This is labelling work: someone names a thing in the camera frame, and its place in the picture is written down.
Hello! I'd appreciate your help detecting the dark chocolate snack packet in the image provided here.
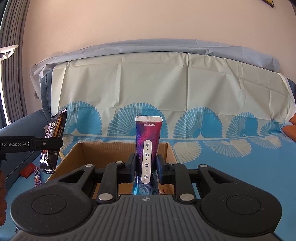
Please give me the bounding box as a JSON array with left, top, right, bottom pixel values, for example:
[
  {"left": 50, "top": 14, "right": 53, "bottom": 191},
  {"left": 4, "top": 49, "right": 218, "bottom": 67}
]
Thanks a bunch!
[{"left": 40, "top": 108, "right": 67, "bottom": 174}]

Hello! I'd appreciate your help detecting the person left hand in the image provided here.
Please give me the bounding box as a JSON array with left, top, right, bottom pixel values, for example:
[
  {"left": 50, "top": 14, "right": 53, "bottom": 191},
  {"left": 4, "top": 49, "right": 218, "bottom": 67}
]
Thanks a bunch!
[{"left": 0, "top": 171, "right": 7, "bottom": 226}]

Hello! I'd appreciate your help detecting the dark red square snack packet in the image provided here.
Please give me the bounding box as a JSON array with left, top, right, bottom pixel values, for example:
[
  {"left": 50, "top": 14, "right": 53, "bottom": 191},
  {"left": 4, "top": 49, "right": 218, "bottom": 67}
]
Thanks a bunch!
[{"left": 20, "top": 163, "right": 37, "bottom": 179}]

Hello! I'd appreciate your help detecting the grey sheet on backrest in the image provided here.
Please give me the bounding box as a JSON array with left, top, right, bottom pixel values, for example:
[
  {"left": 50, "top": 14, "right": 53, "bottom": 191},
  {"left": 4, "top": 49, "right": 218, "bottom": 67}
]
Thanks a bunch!
[{"left": 30, "top": 39, "right": 280, "bottom": 98}]

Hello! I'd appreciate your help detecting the small purple candy packet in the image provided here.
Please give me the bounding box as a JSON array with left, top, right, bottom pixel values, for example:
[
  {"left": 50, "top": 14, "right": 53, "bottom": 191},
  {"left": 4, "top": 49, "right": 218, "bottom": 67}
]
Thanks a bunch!
[{"left": 34, "top": 167, "right": 43, "bottom": 187}]

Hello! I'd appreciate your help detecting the brown cardboard box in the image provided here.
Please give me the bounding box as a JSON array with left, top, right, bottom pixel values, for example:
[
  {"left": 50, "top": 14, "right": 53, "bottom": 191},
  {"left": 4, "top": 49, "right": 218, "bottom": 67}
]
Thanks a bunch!
[{"left": 46, "top": 142, "right": 177, "bottom": 194}]

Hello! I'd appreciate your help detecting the orange cushion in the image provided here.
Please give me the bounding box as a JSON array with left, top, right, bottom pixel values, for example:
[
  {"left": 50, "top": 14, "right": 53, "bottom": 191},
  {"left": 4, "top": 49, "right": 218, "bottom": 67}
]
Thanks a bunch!
[{"left": 281, "top": 113, "right": 296, "bottom": 142}]

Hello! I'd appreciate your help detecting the blue fan-pattern sofa cover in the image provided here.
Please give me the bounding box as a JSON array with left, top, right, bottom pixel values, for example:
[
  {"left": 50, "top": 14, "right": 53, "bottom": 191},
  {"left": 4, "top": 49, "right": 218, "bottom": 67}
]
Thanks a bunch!
[{"left": 4, "top": 51, "right": 296, "bottom": 241}]

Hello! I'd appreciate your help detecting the white drying rack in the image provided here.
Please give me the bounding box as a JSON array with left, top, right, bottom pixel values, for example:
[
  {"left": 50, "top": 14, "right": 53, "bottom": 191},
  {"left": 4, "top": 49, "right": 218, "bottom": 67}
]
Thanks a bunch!
[{"left": 0, "top": 45, "right": 18, "bottom": 61}]

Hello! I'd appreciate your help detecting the framed wall picture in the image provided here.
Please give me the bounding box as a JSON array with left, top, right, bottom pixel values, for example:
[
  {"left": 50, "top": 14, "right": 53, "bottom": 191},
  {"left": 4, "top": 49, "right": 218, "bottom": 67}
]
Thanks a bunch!
[{"left": 262, "top": 0, "right": 274, "bottom": 8}]

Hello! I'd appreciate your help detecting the grey curtain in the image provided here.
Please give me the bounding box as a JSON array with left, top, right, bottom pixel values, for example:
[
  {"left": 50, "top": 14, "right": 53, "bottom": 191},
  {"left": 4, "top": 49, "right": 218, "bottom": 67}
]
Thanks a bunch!
[{"left": 1, "top": 1, "right": 30, "bottom": 125}]

